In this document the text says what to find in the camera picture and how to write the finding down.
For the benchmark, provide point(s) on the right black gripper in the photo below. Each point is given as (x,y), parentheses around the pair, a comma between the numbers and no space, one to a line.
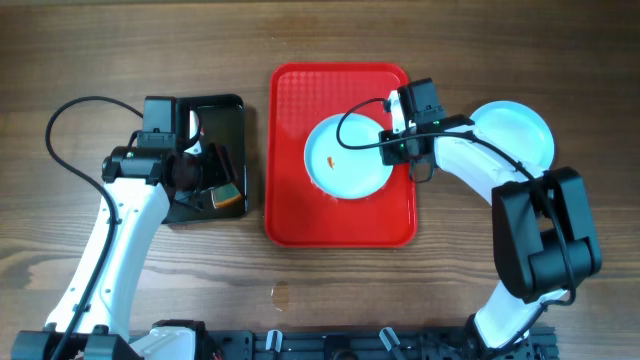
(390,157)

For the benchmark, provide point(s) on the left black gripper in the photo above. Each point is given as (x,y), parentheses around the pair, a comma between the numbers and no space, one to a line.
(219,166)

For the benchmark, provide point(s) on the green and orange sponge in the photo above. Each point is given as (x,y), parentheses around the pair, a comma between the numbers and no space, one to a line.
(225,195)

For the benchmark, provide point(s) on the light blue plate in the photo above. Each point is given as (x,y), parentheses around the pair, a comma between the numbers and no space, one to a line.
(340,172)
(517,129)

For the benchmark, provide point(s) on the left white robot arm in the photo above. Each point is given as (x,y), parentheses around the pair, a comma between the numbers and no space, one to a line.
(92,319)

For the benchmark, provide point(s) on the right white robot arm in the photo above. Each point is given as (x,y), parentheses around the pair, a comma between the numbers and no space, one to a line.
(544,238)

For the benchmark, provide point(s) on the black rectangular water tray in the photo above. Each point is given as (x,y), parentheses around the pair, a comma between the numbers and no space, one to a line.
(223,123)

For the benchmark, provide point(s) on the red plastic tray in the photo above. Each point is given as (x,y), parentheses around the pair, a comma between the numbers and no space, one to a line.
(299,214)

